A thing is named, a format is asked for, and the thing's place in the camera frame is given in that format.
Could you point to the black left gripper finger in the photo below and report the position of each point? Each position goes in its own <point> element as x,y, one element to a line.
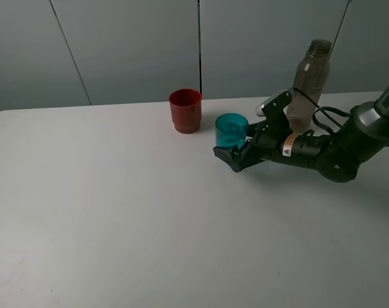
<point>254,128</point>

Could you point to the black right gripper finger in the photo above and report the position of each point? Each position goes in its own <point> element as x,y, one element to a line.
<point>237,158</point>

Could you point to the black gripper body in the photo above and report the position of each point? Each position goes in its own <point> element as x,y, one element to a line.
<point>270,143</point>

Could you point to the teal translucent plastic cup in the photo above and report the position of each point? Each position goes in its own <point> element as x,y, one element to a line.
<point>230,135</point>

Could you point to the smoky transparent water bottle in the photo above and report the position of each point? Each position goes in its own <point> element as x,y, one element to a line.
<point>310,78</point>

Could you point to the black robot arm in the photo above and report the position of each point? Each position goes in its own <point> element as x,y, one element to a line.
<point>335,155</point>

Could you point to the red plastic cup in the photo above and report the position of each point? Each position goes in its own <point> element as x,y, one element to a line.
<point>185,108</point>

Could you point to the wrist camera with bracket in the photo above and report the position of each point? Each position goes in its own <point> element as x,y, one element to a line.
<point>272,109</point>

